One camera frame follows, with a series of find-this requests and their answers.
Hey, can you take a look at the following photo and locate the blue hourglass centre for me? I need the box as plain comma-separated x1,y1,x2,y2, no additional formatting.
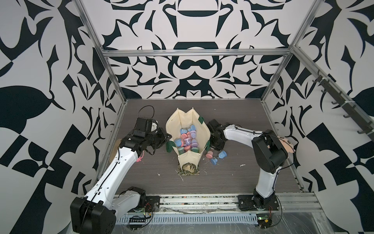
218,150,228,159

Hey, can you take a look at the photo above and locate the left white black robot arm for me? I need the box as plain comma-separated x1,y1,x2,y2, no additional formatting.
70,118,171,234

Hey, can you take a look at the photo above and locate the light blue hourglass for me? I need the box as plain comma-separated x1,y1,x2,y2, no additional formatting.
174,138,183,147

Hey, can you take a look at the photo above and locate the pink-faced plush doll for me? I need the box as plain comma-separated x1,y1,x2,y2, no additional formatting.
278,137,296,153

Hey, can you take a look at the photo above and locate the wooden round brush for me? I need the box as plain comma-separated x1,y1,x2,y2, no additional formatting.
109,139,122,163

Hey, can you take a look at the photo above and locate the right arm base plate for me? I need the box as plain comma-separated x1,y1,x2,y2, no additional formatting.
237,195,279,211

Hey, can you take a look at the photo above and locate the blue hourglass front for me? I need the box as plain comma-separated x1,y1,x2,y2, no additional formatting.
210,158,218,165

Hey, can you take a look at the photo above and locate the teal hourglass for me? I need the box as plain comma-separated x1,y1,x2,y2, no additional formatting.
177,147,185,155
191,147,199,153

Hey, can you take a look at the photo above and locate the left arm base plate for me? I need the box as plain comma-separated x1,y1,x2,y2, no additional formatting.
139,196,161,212

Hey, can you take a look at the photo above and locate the purple hourglass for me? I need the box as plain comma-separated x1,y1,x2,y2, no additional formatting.
191,139,199,148
183,137,191,146

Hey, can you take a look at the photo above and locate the teal hourglass front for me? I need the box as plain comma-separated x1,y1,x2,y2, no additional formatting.
177,147,185,155

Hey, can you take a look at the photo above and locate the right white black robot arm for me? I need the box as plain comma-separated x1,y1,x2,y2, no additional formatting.
207,120,296,211

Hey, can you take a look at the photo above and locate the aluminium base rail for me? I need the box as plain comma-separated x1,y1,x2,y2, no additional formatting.
113,191,322,215

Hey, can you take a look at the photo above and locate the blue hourglass back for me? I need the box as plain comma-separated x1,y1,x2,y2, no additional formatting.
180,128,189,134

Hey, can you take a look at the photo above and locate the black wall hook rack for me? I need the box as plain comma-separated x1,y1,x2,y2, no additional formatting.
313,70,374,141

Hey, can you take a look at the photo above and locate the cream canvas tote bag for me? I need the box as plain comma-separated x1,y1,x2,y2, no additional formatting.
166,108,211,176

